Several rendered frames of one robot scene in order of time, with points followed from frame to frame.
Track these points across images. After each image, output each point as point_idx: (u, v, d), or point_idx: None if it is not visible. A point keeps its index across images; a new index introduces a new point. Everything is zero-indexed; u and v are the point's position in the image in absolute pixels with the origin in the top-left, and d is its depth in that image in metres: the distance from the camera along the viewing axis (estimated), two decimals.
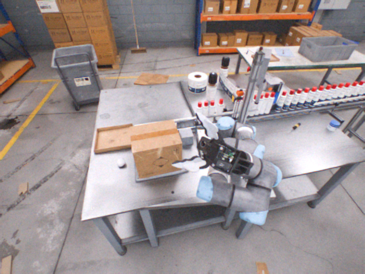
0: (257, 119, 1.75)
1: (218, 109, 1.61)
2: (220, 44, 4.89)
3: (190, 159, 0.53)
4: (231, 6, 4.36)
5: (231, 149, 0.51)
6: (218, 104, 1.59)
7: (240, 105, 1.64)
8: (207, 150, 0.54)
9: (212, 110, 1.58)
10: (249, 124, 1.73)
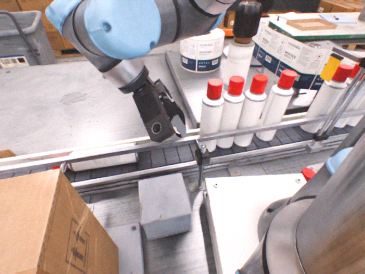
0: None
1: (273, 106, 0.49)
2: (227, 25, 3.77)
3: None
4: None
5: None
6: (276, 89, 0.47)
7: None
8: None
9: (255, 109, 0.46)
10: None
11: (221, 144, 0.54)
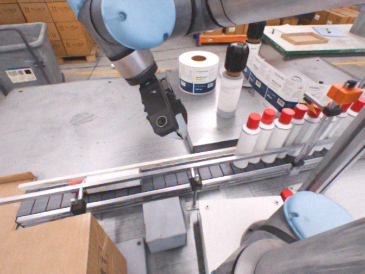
0: None
1: (293, 133, 0.59)
2: (226, 31, 3.86)
3: None
4: None
5: None
6: (294, 121, 0.57)
7: None
8: None
9: (278, 134, 0.57)
10: None
11: (254, 161, 0.65)
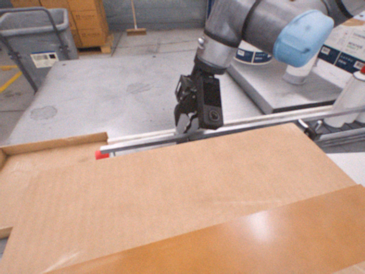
0: None
1: None
2: None
3: (184, 123, 0.48)
4: None
5: None
6: None
7: None
8: (192, 110, 0.45)
9: None
10: None
11: (350, 120, 0.60)
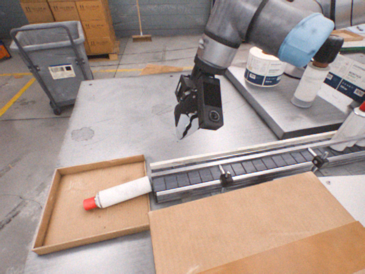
0: None
1: None
2: None
3: (184, 123, 0.48)
4: None
5: None
6: None
7: None
8: (192, 110, 0.45)
9: None
10: None
11: (350, 144, 0.71)
